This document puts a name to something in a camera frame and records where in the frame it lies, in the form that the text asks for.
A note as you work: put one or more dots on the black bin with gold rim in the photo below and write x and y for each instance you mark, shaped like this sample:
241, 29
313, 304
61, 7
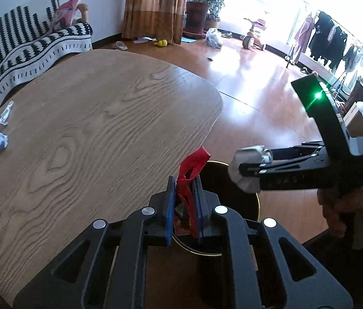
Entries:
223, 180

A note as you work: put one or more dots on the white plastic bag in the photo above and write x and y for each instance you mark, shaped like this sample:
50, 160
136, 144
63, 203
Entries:
213, 37

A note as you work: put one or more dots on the brown curtain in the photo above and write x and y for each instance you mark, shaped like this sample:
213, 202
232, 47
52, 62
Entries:
152, 6

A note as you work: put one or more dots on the brown cardboard box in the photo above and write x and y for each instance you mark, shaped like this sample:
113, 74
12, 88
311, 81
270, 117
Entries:
360, 120

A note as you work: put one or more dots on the child's tricycle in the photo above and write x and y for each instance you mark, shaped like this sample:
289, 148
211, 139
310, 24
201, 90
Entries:
254, 33

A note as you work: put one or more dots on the white paper sheet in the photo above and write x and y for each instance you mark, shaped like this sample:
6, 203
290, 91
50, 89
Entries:
144, 40

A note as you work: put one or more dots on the black and white striped blanket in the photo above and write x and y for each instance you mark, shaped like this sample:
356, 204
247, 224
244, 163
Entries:
23, 48

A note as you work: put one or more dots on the pink cartoon cushion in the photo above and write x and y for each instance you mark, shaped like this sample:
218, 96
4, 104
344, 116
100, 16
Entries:
65, 13

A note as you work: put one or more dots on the red plastic piece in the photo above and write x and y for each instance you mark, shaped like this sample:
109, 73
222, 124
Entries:
194, 162

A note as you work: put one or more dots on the yellow toy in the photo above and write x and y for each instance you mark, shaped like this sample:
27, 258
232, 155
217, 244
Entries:
161, 42

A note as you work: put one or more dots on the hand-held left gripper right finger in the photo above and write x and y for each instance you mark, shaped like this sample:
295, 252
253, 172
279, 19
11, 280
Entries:
200, 228

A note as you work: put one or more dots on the large potted plant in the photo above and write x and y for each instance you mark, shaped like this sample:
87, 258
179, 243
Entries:
197, 14

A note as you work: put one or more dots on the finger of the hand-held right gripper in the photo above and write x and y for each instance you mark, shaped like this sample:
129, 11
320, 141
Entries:
281, 165
297, 151

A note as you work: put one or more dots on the large white paper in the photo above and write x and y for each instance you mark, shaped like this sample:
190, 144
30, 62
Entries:
247, 154

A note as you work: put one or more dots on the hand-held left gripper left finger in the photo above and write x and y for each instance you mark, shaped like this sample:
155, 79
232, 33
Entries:
169, 212

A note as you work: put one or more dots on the rack of hanging clothes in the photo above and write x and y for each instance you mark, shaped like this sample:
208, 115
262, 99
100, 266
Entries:
326, 38

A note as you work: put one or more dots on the small potted plant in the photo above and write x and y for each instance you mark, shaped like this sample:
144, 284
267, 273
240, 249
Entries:
212, 23

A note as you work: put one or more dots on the beige slipper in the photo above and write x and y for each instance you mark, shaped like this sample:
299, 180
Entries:
119, 45

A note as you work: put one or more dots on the silver crumpled wrapper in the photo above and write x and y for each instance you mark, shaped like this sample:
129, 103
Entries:
6, 114

